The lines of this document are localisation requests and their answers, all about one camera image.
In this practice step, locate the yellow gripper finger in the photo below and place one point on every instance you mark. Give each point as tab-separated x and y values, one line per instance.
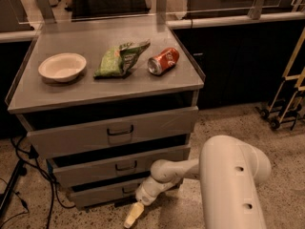
135	212

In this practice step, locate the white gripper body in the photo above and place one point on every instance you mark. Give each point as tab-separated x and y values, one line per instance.
145	197

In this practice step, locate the grey bottom drawer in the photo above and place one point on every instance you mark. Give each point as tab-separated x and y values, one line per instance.
106	191

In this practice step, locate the grey drawer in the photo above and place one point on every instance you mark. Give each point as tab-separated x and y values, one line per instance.
91	136
114	167
106	191

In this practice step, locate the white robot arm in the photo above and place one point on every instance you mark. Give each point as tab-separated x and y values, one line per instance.
228	170

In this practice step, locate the grey middle drawer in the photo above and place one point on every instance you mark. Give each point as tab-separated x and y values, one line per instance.
114	167

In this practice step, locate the grey drawer cabinet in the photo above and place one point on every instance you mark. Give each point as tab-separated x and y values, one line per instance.
41	104

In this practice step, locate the grey top drawer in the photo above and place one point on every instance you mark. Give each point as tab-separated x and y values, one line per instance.
91	136

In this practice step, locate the black tripod leg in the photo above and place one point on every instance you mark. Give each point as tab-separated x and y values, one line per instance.
5	197

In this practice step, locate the red soda can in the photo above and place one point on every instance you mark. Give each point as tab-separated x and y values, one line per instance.
163	62

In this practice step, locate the green chip bag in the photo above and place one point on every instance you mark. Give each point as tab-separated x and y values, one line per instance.
119	59

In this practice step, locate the white paper bowl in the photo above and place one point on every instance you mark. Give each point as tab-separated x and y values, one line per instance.
63	67

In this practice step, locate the person in dark clothes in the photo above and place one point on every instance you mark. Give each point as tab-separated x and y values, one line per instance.
81	9

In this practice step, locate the white horizontal rail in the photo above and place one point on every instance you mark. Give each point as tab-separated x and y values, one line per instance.
16	36

